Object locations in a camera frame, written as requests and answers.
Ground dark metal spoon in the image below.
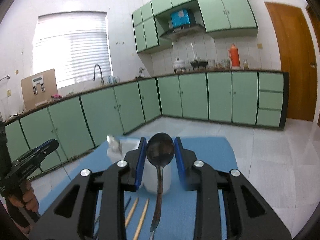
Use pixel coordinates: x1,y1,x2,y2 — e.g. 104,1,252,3
146,132,175,239

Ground light wooden chopstick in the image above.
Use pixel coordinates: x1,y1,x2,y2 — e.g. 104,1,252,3
125,197,139,228
133,198,150,240

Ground chrome kitchen faucet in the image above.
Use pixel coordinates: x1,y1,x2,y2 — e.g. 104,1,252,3
93,63,105,86

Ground green lower kitchen cabinets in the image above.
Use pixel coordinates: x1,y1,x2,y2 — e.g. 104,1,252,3
5,70,289,175

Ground green kitchen cabinets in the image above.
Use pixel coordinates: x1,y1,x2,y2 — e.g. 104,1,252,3
132,0,258,54
5,70,289,175

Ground green upper kitchen cabinets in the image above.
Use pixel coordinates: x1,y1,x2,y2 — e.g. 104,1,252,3
132,0,258,54

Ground person's left hand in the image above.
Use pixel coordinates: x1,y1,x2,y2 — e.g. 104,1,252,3
8,180,39,212

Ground white plastic cup left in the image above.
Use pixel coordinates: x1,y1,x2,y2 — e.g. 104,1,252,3
139,159,172,195

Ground blue tablecloth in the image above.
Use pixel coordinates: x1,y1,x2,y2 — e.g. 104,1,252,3
40,137,237,239

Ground cardboard box with label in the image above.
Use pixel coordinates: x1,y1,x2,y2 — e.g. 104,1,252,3
21,69,57,111

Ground white ceramic pot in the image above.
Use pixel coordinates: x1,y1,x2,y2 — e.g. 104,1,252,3
172,58,186,73

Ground black wok with lid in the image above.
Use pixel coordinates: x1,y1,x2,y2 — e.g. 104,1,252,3
190,57,208,70

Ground orange thermos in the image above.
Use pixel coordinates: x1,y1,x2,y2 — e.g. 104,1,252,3
229,43,240,68

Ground small glass jar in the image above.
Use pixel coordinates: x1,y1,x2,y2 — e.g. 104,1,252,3
243,59,249,69

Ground black range hood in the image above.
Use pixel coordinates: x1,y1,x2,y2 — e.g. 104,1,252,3
160,23,205,41

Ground window blinds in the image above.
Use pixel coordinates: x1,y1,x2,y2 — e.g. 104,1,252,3
31,11,113,88

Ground blue box on hood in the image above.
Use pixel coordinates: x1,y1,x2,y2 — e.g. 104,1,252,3
170,9,195,28

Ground brown wooden door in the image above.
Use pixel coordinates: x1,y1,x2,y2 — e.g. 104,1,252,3
265,2,317,121

